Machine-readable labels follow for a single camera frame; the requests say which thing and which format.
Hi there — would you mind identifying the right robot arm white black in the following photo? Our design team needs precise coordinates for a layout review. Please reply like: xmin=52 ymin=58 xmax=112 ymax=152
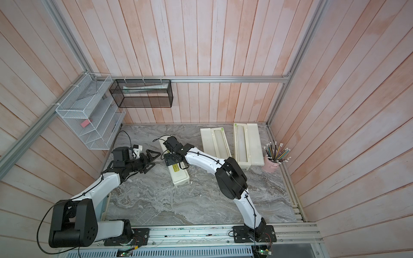
xmin=162 ymin=137 xmax=267 ymax=241

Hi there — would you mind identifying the pink eraser block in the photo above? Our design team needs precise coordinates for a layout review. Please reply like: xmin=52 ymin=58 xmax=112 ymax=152
xmin=80 ymin=119 xmax=91 ymax=128

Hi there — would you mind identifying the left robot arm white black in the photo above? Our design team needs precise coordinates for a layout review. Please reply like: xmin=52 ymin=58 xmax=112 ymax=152
xmin=48 ymin=145 xmax=161 ymax=248

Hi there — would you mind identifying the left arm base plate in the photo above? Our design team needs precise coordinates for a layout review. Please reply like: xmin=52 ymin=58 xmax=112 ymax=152
xmin=104 ymin=228 xmax=150 ymax=247

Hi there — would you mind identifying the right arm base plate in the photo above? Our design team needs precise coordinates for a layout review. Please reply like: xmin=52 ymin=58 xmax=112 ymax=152
xmin=232 ymin=225 xmax=277 ymax=244

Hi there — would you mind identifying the pencil holder with pencils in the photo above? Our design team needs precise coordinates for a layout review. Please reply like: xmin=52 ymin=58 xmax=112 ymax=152
xmin=263 ymin=142 xmax=291 ymax=173

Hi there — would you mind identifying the white wire mesh shelf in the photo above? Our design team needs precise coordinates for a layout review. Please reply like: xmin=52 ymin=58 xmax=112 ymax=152
xmin=56 ymin=73 xmax=126 ymax=151

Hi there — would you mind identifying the plastic wrap roll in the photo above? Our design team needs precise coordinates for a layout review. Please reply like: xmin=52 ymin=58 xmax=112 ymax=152
xmin=213 ymin=127 xmax=231 ymax=159
xmin=237 ymin=125 xmax=247 ymax=162

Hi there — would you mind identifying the black wire mesh basket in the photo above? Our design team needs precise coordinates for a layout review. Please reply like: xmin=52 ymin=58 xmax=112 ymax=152
xmin=109 ymin=78 xmax=174 ymax=108

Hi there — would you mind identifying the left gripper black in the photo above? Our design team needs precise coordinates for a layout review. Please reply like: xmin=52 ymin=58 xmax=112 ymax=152
xmin=125 ymin=149 xmax=161 ymax=174

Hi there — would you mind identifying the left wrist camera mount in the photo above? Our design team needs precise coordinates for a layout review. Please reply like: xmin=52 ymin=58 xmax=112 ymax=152
xmin=131 ymin=145 xmax=143 ymax=159

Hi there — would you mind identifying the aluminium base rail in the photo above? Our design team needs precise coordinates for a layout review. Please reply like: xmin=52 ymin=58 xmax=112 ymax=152
xmin=74 ymin=223 xmax=327 ymax=255

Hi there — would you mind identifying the cream dispenser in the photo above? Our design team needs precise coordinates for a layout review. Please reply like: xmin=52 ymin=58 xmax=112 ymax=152
xmin=200 ymin=127 xmax=232 ymax=159
xmin=233 ymin=123 xmax=264 ymax=170
xmin=158 ymin=135 xmax=190 ymax=187

